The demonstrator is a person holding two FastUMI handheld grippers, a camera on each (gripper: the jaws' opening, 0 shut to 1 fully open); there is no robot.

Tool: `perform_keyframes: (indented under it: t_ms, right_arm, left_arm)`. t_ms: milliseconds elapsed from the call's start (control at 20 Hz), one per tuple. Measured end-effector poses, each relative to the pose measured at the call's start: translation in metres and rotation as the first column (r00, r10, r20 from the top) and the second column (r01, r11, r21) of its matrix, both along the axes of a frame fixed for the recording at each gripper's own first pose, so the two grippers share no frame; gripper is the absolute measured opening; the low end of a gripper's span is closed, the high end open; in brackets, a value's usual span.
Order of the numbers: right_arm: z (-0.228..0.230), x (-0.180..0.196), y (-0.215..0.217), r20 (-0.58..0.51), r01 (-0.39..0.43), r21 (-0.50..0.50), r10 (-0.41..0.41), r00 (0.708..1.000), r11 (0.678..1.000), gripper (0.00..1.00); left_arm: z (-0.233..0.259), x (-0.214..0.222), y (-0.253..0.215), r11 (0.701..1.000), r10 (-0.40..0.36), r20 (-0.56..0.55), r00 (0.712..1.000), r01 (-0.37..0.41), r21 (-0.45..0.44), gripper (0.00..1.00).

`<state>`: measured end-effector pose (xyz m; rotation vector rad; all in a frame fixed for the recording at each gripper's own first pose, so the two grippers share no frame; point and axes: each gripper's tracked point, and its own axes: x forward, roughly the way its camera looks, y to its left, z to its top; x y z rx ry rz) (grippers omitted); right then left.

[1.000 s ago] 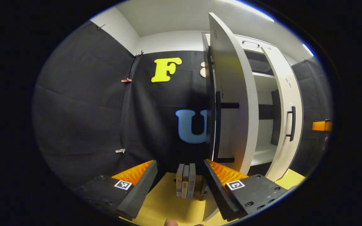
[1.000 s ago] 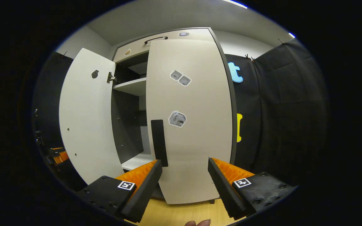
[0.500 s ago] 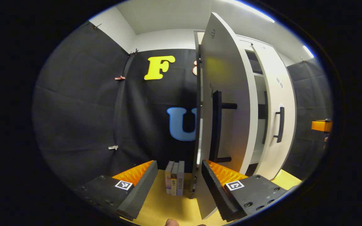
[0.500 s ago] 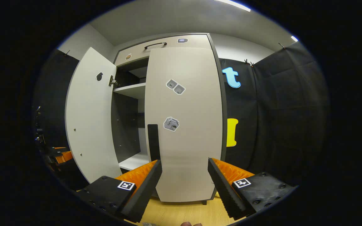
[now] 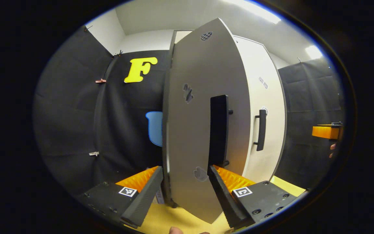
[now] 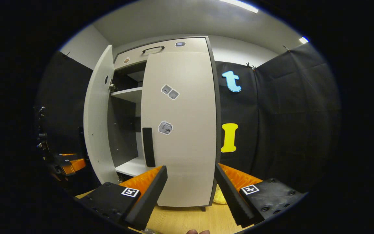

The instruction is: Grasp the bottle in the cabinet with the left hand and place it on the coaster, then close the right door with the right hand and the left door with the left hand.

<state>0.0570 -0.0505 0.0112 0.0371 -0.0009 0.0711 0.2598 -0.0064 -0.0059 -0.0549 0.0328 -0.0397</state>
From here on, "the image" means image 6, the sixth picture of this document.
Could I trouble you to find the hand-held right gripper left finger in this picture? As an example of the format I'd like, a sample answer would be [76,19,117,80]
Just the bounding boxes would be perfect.
[76,165,168,231]

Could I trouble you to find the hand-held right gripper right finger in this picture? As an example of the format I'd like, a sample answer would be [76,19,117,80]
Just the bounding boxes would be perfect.
[214,163,307,228]

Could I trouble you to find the white cabinet door checkered sticker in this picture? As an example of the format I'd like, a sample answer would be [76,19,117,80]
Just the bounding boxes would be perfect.
[83,45,120,185]

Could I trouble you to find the white cabinet door square stickers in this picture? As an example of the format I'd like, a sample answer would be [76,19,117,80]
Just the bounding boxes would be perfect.
[141,51,218,207]

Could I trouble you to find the white cabinet shelf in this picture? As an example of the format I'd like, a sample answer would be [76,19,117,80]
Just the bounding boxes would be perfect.
[116,157,148,177]
[111,87,143,103]

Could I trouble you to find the grey white cabinet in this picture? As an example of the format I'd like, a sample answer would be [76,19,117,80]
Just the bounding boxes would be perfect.
[107,36,222,212]

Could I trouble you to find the white cabinet drawer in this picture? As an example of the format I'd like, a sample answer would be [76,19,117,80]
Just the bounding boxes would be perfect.
[113,37,209,70]

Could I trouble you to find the yellow object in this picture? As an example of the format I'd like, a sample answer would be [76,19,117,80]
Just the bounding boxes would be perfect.
[212,185,228,205]

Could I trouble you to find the black backdrop cloth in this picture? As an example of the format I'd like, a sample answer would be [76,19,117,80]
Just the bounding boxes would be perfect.
[36,44,342,195]

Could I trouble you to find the black door handle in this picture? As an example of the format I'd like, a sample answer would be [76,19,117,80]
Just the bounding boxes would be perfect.
[142,127,156,167]

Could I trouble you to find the black drawer handle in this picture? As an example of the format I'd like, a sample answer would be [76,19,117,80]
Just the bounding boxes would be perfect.
[142,46,165,54]

